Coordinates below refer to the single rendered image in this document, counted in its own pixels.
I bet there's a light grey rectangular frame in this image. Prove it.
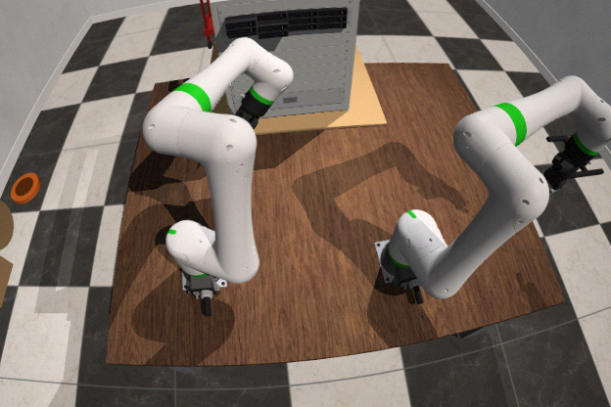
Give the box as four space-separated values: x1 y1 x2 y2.
210 0 359 118

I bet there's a tan flat board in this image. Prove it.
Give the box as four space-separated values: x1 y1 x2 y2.
211 44 387 135

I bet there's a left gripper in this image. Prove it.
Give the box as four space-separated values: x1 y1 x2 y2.
235 89 271 129

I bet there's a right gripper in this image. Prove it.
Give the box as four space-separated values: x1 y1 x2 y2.
542 134 595 194

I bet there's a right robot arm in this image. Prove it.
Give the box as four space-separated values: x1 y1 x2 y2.
381 75 611 304

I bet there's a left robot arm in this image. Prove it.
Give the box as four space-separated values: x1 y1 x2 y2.
142 37 293 316

